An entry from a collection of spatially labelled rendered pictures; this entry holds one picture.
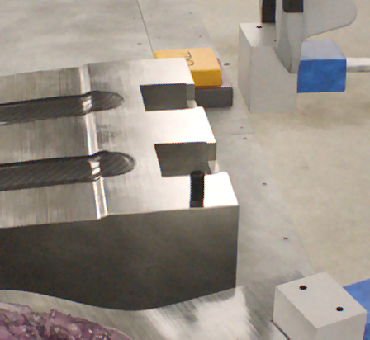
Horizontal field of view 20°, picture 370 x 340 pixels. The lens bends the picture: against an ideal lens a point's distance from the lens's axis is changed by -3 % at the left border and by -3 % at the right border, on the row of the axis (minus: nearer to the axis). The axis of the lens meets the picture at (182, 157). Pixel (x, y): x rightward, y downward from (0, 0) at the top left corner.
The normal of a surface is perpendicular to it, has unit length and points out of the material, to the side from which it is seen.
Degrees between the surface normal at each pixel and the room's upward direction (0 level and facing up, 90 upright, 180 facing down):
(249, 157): 0
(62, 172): 8
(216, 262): 90
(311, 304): 0
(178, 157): 90
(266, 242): 0
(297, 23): 99
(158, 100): 90
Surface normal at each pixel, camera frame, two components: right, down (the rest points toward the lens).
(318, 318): 0.00, -0.89
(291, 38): 0.13, 0.59
